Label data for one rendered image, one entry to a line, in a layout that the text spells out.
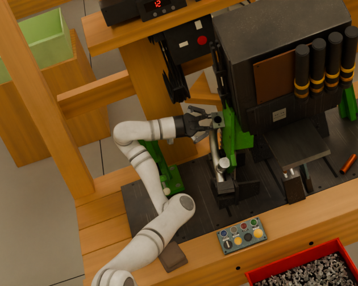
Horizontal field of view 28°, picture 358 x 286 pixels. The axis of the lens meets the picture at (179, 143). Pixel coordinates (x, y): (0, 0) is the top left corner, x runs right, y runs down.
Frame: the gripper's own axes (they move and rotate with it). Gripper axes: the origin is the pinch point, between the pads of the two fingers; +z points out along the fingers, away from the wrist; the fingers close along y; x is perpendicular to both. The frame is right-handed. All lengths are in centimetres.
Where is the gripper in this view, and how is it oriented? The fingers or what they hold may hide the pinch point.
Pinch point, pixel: (213, 121)
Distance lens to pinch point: 243.3
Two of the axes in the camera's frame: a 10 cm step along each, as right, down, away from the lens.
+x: -1.2, 1.9, 9.8
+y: -1.7, -9.7, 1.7
